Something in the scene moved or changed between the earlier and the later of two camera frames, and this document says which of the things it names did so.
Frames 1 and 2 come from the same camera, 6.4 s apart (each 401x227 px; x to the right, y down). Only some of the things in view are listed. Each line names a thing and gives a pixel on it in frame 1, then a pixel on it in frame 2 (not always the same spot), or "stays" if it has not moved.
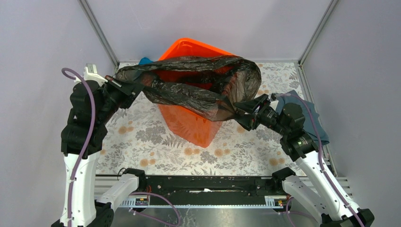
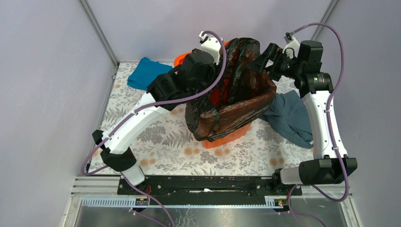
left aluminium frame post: x=98 y=31 stays
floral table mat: x=138 y=140 stays
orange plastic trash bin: x=192 y=129 → x=226 y=136
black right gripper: x=250 y=121 → x=259 y=64
